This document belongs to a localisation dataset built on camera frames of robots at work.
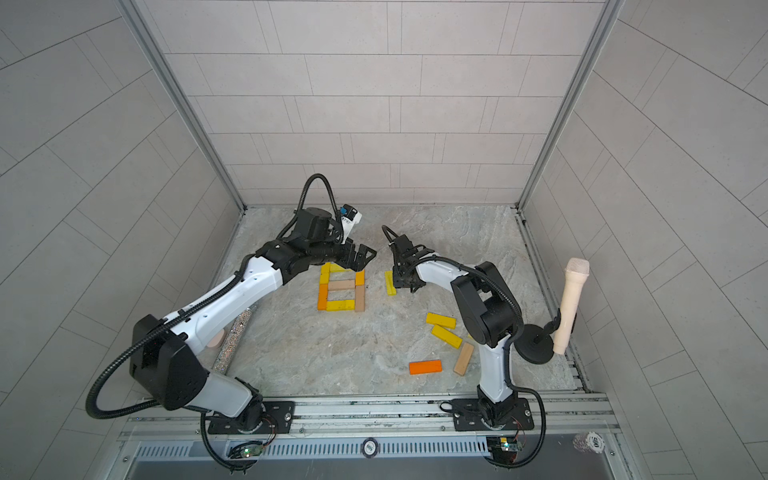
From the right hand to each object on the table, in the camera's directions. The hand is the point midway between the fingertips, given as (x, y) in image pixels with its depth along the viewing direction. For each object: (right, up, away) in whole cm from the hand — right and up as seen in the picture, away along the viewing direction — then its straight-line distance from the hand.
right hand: (402, 279), depth 98 cm
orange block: (-25, -4, -7) cm, 26 cm away
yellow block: (-15, +8, -29) cm, 34 cm away
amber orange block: (-14, +1, -3) cm, 14 cm away
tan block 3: (+17, -19, -18) cm, 31 cm away
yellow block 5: (+13, -14, -15) cm, 24 cm away
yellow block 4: (+11, -10, -12) cm, 19 cm away
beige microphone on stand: (+37, +8, -34) cm, 51 cm away
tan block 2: (-13, -5, -7) cm, 16 cm away
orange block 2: (+6, -20, -19) cm, 29 cm away
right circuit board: (+23, -34, -30) cm, 51 cm away
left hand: (-9, +12, -19) cm, 25 cm away
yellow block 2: (-19, -6, -9) cm, 22 cm away
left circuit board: (-35, -33, -33) cm, 58 cm away
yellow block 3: (-4, -2, -6) cm, 7 cm away
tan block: (-20, -1, -4) cm, 20 cm away
